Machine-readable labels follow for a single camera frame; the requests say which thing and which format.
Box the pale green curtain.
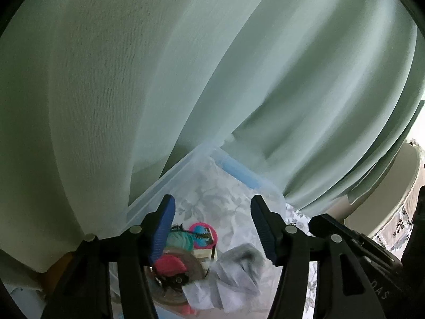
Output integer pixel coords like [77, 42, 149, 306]
[0, 0, 425, 273]

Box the cream hair claw clip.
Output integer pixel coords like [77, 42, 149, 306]
[194, 247, 216, 262]

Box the pink disc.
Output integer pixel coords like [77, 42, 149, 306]
[189, 222, 219, 250]

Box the bundle of teal thin bangles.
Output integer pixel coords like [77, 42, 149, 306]
[166, 229, 195, 251]

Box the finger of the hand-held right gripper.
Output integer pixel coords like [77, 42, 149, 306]
[308, 214, 370, 249]

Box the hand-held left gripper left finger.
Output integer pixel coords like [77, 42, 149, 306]
[40, 194, 176, 319]

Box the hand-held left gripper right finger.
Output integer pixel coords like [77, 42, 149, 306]
[250, 194, 388, 319]

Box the clear plastic storage container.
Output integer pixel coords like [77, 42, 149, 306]
[109, 140, 289, 319]

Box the cream cushion pad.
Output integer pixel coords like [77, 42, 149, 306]
[343, 143, 425, 236]

